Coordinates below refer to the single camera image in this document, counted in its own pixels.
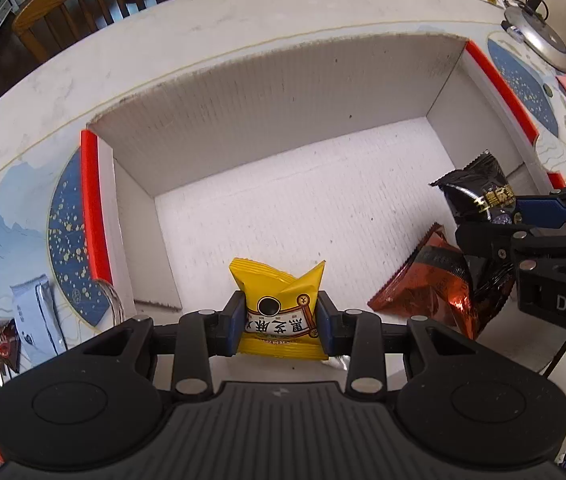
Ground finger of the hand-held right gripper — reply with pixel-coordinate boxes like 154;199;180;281
510;175;566;228
455;222;566;263

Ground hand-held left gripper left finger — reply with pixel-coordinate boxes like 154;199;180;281
70;291;249;396

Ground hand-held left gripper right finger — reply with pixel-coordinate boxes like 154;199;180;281
315;291;494;396

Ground yellow snack packet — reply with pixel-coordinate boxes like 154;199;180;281
229;257;330;361

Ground black snack packet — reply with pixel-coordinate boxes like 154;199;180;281
429;150;520;333

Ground white cardboard box red edges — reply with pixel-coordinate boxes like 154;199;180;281
80;31;566;391

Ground copper foil snack packet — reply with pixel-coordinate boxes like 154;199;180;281
367;222;478;341

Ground white and blue snack packet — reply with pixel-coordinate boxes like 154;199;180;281
10;275;68;366

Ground dark triangular snack packet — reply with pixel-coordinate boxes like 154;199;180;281
0;322;23;373

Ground blue mountain print table mat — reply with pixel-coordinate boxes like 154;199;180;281
0;30;566;461

